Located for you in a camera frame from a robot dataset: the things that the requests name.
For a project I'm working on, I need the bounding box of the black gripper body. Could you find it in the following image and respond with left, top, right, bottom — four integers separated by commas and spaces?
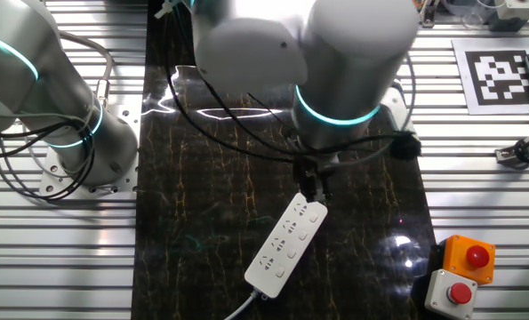
290, 150, 341, 181

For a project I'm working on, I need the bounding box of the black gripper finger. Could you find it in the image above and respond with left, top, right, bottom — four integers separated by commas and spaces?
316, 176, 334, 204
299, 177, 317, 202

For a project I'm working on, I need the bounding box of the white power strip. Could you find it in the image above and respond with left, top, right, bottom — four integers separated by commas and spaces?
244, 191, 329, 300

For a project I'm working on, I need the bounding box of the black marble pattern mat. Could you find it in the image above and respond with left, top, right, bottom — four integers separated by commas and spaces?
130, 0, 438, 320

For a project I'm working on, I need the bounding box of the orange emergency stop box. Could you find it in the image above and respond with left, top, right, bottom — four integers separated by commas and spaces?
441, 234, 497, 286

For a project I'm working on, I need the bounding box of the grey emergency stop box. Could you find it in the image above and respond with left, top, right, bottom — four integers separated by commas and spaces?
423, 268, 479, 320

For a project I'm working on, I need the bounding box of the printed fiducial marker sheet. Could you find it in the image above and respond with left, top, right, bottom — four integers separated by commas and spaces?
451, 37, 529, 116

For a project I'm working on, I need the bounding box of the clear plastic cup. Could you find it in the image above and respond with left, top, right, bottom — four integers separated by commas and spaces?
441, 0, 492, 30

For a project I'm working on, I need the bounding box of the white box device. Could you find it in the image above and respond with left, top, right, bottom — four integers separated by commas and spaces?
488, 0, 529, 32

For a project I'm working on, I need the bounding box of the black arm cable with plug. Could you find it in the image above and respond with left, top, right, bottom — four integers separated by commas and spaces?
164, 0, 423, 164

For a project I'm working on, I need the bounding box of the grey power strip cable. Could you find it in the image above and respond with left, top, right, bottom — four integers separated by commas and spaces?
222, 288, 263, 320

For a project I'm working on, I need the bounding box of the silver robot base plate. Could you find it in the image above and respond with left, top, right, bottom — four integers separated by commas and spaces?
38, 104, 141, 199

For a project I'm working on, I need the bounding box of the metal upright bracket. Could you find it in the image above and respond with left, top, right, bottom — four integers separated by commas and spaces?
419, 0, 441, 28

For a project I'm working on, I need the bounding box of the metal camera stand bracket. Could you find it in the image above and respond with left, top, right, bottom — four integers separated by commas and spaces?
494, 132, 529, 171

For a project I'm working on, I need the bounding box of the grey cable with metal connector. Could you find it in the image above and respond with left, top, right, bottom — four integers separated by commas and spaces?
58, 30, 115, 108

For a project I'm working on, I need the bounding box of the black cable bundle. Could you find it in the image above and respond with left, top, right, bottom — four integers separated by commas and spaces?
0, 119, 99, 201

